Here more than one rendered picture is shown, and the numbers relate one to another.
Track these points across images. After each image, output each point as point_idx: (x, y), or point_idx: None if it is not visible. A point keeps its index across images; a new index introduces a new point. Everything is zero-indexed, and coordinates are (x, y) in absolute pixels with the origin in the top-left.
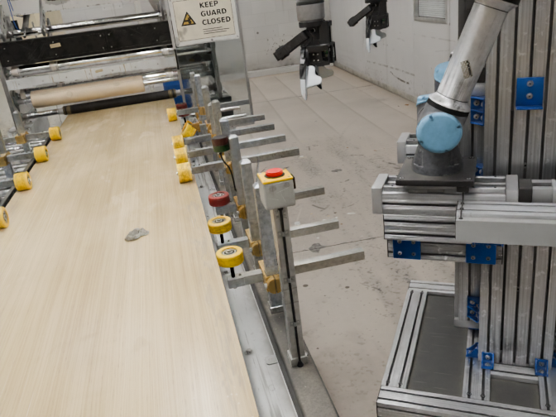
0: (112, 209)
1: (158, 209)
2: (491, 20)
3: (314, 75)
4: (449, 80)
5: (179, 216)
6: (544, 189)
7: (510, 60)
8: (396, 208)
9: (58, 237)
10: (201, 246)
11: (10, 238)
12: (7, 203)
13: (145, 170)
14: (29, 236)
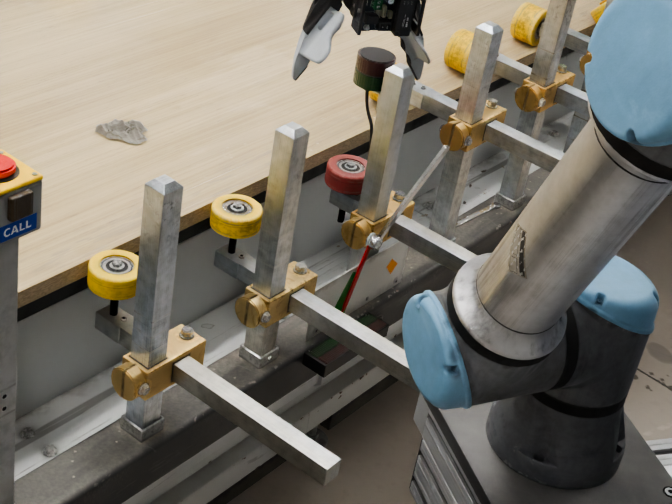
0: (206, 66)
1: (240, 118)
2: (587, 170)
3: (326, 39)
4: (495, 250)
5: (229, 152)
6: None
7: None
8: (438, 449)
9: (68, 55)
10: (123, 224)
11: (39, 11)
12: None
13: (397, 37)
14: (57, 25)
